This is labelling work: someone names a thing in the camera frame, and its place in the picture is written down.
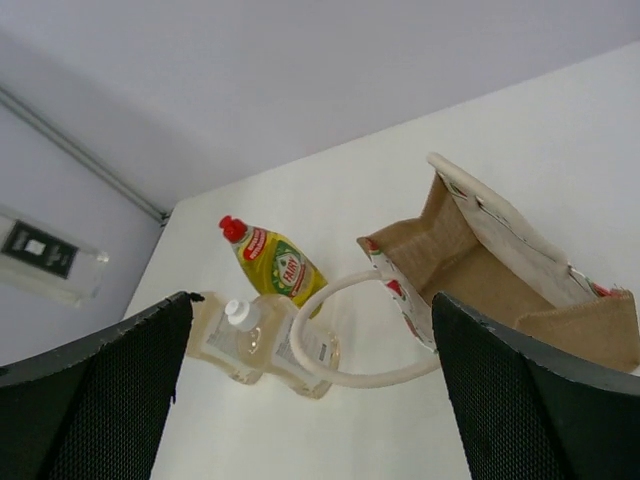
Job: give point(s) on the burlap watermelon canvas bag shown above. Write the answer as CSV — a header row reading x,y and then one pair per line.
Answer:
x,y
473,244

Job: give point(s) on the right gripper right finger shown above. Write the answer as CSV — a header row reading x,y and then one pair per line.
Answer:
x,y
527,410

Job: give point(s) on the pale bottle white cap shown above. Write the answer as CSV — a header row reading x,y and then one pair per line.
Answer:
x,y
278,313

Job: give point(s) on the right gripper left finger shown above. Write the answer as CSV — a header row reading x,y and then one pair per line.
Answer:
x,y
96,408

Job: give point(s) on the yellow bottle white cap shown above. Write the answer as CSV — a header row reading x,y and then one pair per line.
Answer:
x,y
213,340

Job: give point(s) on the square bottle grey cap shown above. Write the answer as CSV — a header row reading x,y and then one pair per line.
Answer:
x,y
42,260

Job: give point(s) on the left aluminium frame post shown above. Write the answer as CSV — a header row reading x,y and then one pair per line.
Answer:
x,y
81,154

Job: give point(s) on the yellow bottle red cap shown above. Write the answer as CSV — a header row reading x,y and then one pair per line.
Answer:
x,y
272,263

